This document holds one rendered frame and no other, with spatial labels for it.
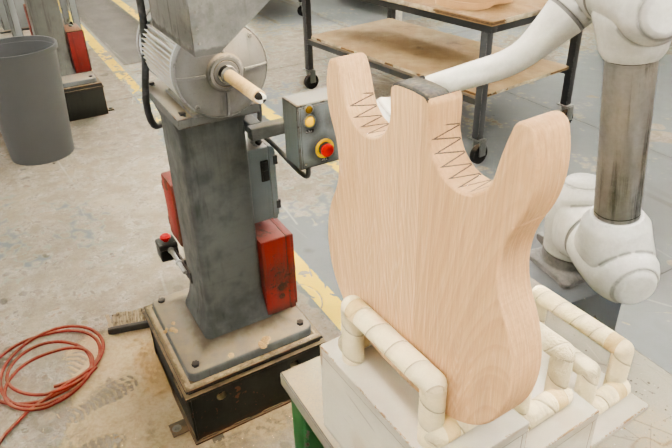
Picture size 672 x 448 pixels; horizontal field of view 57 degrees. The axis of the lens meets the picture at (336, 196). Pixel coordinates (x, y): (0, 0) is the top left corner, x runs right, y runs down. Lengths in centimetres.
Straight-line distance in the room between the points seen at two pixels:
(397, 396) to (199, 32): 78
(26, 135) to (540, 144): 399
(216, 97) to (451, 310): 107
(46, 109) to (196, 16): 309
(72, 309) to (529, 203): 261
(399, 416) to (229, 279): 133
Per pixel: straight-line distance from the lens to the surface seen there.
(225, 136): 186
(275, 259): 211
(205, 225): 196
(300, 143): 178
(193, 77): 160
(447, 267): 68
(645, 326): 288
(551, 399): 97
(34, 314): 305
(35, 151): 440
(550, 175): 56
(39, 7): 500
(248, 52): 164
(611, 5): 132
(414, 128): 65
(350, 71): 76
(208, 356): 215
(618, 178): 147
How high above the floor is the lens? 174
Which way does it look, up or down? 29 degrees down
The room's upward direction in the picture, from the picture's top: 2 degrees counter-clockwise
